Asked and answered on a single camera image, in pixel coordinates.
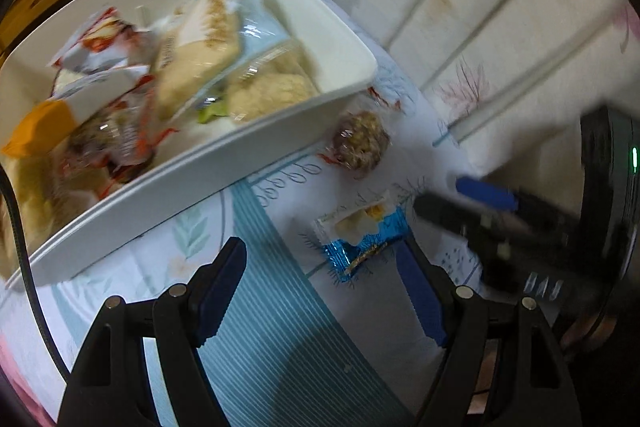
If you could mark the crumbly yellow cookie packet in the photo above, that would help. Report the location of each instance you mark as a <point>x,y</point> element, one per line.
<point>270,89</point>

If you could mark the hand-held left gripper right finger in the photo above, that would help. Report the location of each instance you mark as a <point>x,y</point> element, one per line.
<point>422,307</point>

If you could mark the round oat candy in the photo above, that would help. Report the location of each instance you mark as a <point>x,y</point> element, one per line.
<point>357,139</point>

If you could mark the teal striped placemat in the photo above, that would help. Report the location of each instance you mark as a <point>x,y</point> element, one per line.
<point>280,307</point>

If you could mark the white orange stick packet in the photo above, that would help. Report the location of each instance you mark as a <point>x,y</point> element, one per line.
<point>55,117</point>

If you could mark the blue white snack packet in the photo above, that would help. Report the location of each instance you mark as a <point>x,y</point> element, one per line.
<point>360,232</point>

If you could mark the red white snack packet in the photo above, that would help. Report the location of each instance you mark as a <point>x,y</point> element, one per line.
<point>100,42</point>

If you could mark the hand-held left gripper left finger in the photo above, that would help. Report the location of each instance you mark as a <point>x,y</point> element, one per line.
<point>220,302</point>

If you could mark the clear sponge cake packet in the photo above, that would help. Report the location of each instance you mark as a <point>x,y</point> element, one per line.
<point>200,52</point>

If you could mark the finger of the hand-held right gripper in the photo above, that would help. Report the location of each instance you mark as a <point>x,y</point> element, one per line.
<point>450,212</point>
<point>487,192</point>

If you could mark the white plastic bin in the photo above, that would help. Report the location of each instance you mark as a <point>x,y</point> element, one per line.
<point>310,32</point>

